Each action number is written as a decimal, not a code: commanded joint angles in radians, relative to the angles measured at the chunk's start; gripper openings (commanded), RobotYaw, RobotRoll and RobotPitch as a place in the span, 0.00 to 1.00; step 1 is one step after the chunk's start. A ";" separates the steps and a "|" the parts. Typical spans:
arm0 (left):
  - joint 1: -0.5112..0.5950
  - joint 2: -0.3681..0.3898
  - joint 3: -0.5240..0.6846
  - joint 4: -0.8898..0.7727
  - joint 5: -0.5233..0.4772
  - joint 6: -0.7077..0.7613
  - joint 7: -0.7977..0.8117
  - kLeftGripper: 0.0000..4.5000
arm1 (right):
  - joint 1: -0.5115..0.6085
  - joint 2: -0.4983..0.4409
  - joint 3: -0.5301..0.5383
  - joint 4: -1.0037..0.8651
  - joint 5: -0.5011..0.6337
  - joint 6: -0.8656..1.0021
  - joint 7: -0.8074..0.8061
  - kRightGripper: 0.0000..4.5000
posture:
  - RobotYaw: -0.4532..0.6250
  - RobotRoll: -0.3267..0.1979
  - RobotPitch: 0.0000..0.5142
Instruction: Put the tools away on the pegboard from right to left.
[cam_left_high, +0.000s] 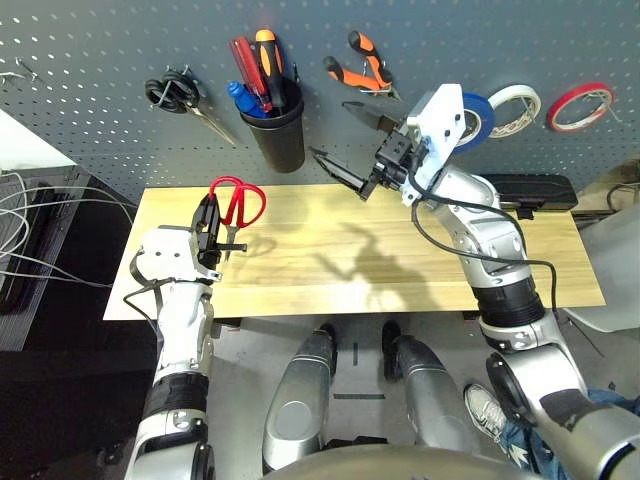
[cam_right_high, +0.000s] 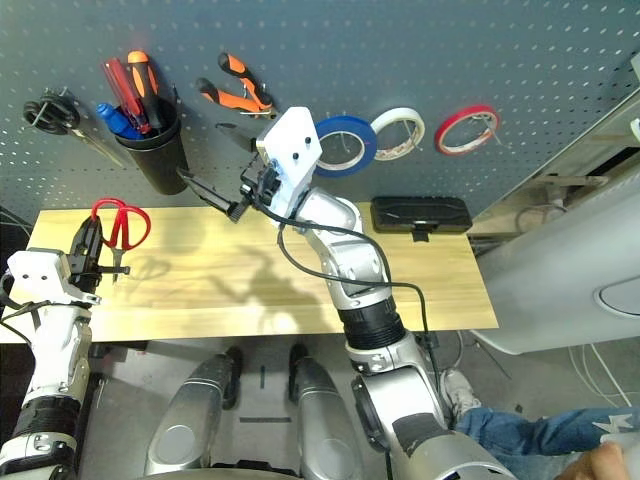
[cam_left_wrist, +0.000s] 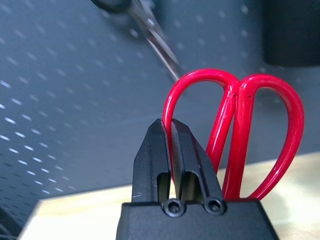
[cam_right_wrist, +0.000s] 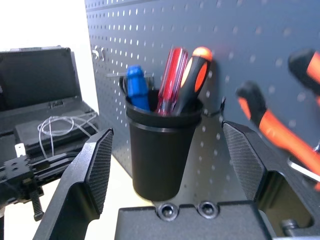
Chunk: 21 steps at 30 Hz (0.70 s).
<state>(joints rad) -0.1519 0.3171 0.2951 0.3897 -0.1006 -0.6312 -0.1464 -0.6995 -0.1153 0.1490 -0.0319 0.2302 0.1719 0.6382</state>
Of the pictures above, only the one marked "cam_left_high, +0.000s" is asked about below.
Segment white panel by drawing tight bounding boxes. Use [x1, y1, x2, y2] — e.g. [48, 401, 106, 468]
[0, 107, 77, 174]

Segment silver left robot leg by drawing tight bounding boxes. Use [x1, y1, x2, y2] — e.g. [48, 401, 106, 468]
[262, 323, 340, 474]

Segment black plastic case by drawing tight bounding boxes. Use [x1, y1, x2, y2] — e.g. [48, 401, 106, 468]
[479, 173, 580, 221]

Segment white printed tape roll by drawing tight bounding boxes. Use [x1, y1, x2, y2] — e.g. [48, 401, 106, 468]
[487, 84, 543, 140]

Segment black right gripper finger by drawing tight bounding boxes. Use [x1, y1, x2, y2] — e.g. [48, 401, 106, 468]
[342, 101, 401, 135]
[309, 145, 379, 203]

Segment blue tape roll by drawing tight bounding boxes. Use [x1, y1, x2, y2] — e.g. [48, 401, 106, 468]
[452, 92, 497, 154]

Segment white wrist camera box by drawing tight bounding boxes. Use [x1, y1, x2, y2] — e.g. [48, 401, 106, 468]
[133, 224, 224, 287]
[401, 83, 469, 207]

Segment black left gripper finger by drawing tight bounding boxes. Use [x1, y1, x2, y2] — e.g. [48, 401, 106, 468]
[207, 195, 224, 251]
[192, 193, 211, 251]

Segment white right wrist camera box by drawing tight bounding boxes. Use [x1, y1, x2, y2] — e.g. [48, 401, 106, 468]
[401, 83, 469, 207]

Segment red transparent handled screwdriver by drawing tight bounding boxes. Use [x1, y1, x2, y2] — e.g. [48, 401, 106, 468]
[228, 35, 274, 114]

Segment black side cabinet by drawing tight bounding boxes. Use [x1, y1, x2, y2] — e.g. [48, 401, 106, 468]
[0, 164, 141, 351]

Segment blue handled screwdriver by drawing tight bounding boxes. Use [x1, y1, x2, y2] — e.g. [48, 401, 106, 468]
[227, 80, 269, 119]

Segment red tape roll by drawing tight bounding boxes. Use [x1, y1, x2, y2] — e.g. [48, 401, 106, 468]
[546, 82, 615, 134]

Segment white sneaker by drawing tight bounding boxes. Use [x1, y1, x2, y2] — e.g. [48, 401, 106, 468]
[463, 383, 511, 444]

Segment black handled scissors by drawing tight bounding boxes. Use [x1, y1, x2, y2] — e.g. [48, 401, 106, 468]
[144, 68, 239, 147]

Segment silver robot leg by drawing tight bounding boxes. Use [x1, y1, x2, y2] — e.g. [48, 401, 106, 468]
[262, 323, 340, 474]
[381, 319, 481, 454]

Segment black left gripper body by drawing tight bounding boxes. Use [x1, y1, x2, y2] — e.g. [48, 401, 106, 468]
[196, 241, 250, 269]

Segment white curved machine shell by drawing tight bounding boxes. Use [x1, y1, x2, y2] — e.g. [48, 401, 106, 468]
[562, 199, 640, 334]

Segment grey perforated pegboard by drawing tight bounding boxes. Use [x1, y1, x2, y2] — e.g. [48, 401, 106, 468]
[0, 0, 640, 201]

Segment grey cable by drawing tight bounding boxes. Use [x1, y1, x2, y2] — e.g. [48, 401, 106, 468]
[0, 184, 139, 291]

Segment black tool cup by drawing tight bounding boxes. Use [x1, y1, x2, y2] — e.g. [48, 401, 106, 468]
[238, 77, 306, 175]

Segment red handled scissors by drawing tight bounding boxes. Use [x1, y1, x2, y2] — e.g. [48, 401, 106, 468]
[208, 174, 268, 264]

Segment orange black handled screwdriver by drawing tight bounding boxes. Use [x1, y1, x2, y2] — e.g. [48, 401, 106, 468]
[254, 28, 289, 114]

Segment blue jeans leg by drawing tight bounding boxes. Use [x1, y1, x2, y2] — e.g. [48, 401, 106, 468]
[499, 387, 640, 480]

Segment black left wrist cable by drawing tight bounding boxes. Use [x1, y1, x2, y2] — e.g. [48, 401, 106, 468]
[122, 249, 166, 351]

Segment silver right robot leg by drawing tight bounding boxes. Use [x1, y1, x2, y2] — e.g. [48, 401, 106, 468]
[381, 319, 481, 454]

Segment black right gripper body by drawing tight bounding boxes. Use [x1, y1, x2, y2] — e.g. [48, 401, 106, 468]
[372, 124, 429, 194]

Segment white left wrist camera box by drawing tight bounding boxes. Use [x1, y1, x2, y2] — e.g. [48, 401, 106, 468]
[133, 224, 224, 287]

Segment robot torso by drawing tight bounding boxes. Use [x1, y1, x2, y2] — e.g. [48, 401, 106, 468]
[259, 442, 551, 480]

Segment white cable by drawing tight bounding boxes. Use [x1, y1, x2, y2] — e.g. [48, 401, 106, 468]
[0, 172, 29, 261]

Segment orange black pliers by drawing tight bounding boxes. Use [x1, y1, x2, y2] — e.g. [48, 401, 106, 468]
[322, 30, 404, 104]

